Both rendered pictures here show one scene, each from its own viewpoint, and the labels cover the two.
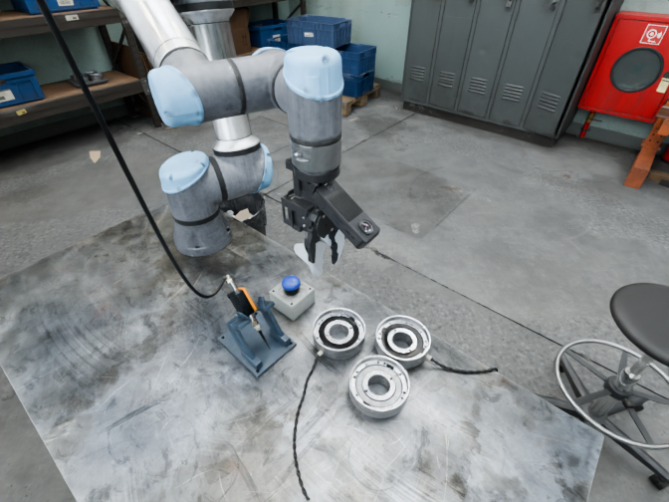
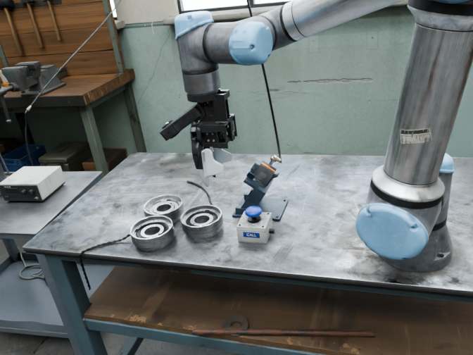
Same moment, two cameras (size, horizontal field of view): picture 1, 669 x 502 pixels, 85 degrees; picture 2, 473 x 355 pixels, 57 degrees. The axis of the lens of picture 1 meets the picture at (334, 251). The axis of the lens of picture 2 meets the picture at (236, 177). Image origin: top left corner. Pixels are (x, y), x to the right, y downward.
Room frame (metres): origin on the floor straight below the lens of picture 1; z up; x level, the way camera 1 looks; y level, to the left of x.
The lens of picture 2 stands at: (1.36, -0.24, 1.40)
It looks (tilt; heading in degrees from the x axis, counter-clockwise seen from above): 27 degrees down; 160
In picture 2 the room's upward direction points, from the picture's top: 7 degrees counter-clockwise
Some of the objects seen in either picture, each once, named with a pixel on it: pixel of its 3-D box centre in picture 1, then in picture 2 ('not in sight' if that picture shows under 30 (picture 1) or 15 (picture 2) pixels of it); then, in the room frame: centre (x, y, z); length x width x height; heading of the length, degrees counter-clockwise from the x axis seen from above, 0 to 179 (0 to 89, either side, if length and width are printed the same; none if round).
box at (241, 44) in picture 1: (224, 30); not in sight; (4.61, 1.21, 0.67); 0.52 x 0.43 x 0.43; 140
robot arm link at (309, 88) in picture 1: (313, 96); (197, 42); (0.51, 0.03, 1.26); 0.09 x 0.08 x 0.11; 32
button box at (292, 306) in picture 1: (291, 295); (257, 227); (0.55, 0.10, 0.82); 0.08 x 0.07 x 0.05; 50
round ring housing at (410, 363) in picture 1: (401, 343); (153, 233); (0.43, -0.13, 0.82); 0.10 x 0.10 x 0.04
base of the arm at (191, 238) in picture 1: (200, 223); (414, 230); (0.78, 0.36, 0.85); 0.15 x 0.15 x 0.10
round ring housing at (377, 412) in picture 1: (378, 386); (164, 210); (0.34, -0.08, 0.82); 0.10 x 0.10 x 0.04
